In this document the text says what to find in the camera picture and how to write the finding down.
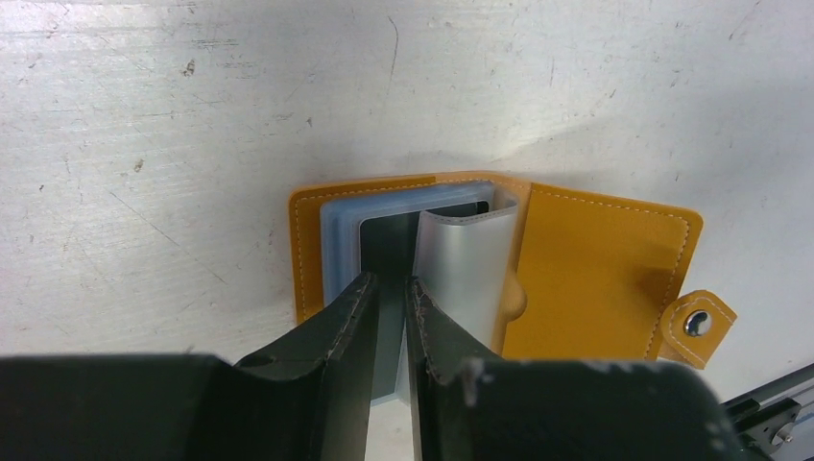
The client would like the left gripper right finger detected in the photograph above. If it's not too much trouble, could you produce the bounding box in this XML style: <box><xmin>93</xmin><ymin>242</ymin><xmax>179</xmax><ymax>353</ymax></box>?
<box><xmin>404</xmin><ymin>279</ymin><xmax>745</xmax><ymax>460</ymax></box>

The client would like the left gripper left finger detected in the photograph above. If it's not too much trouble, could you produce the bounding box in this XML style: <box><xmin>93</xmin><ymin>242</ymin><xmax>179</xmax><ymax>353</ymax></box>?
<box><xmin>1</xmin><ymin>275</ymin><xmax>379</xmax><ymax>460</ymax></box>

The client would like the yellow leather card holder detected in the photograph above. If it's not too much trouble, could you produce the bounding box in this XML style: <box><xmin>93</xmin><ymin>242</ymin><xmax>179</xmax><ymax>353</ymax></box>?
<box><xmin>289</xmin><ymin>171</ymin><xmax>736</xmax><ymax>369</ymax></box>

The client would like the dark credit card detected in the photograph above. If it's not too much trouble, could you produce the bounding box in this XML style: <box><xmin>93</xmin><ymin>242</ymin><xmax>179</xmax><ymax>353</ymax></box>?
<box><xmin>361</xmin><ymin>203</ymin><xmax>515</xmax><ymax>403</ymax></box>

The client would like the aluminium front rail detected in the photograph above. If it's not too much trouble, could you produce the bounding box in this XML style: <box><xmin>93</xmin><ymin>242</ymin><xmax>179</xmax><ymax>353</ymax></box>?
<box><xmin>722</xmin><ymin>364</ymin><xmax>813</xmax><ymax>461</ymax></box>

